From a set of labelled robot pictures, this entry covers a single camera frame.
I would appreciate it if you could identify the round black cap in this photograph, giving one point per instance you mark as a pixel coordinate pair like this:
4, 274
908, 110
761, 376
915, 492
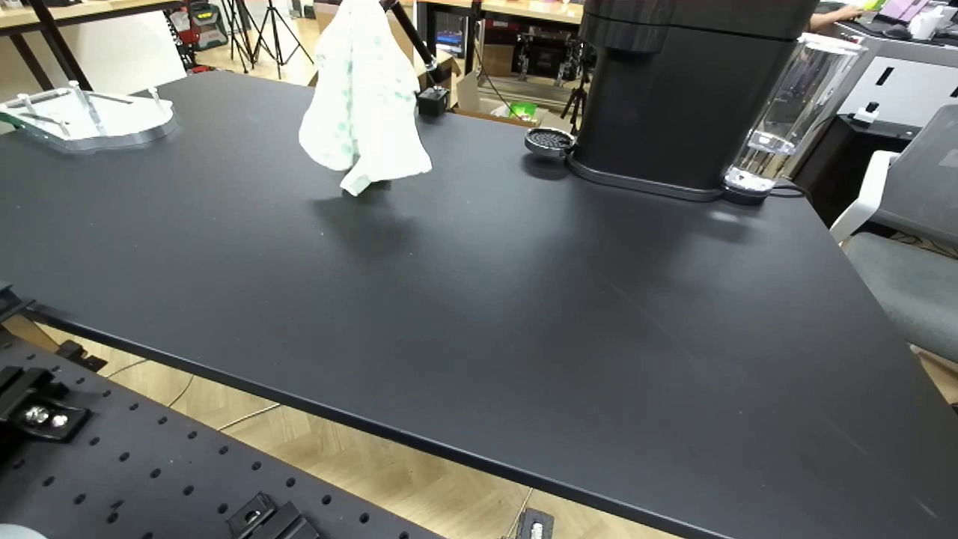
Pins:
548, 146

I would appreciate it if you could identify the black bracket with silver screws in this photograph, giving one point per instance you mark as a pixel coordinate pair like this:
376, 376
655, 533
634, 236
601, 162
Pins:
41, 414

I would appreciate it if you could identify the black coffee machine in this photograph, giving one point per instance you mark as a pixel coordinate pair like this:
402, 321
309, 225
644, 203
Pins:
679, 99

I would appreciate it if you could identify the black perforated mounting board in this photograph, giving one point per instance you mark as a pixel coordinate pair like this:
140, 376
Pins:
131, 469

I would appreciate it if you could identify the wooden desk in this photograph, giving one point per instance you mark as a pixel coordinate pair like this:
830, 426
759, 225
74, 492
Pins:
529, 9

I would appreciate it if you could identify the black bracket with square slot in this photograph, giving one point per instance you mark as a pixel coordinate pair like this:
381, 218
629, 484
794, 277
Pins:
271, 520

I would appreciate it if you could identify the grey office chair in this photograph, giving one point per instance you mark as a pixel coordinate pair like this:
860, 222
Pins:
915, 259

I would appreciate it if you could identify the small black clamp block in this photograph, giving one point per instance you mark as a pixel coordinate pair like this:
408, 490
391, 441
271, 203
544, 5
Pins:
80, 355

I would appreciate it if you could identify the black tripod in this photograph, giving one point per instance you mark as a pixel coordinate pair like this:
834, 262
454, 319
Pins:
277, 30

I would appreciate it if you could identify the small black and silver bracket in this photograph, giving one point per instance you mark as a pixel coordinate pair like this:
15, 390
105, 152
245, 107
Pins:
536, 524

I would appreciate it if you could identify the clear glass cup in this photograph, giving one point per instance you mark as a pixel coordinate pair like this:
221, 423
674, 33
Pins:
798, 99

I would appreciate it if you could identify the white and black cabinet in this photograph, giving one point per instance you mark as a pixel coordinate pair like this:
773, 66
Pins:
899, 92

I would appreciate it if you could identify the wooden table with black legs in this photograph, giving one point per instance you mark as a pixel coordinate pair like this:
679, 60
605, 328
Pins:
69, 12

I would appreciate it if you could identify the white cloth with green flowers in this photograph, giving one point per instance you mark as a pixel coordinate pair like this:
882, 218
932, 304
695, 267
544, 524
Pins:
363, 99

